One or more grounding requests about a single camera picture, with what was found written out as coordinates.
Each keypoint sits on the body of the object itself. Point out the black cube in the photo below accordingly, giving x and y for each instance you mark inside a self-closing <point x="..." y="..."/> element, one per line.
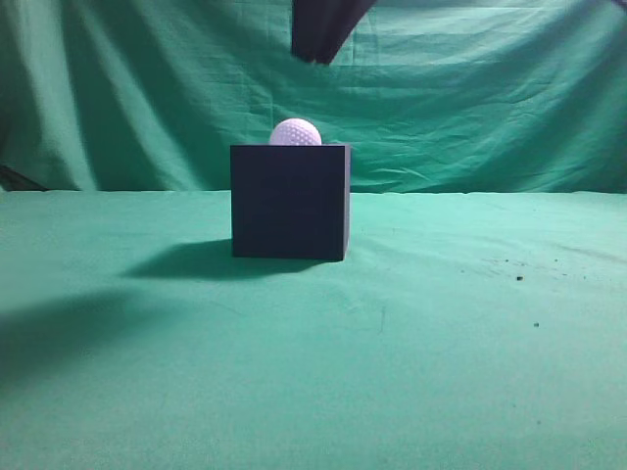
<point x="290" y="202"/>

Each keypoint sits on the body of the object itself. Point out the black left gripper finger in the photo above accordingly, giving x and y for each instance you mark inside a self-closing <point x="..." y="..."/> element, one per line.
<point x="340" y="19"/>

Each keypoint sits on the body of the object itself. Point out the green cloth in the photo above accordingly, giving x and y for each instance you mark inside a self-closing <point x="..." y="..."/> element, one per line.
<point x="478" y="320"/>

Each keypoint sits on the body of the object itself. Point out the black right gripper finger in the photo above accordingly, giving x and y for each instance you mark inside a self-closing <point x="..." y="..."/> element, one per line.
<point x="307" y="24"/>

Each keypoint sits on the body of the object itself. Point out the white golf ball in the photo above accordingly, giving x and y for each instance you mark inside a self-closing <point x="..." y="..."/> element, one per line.
<point x="295" y="132"/>

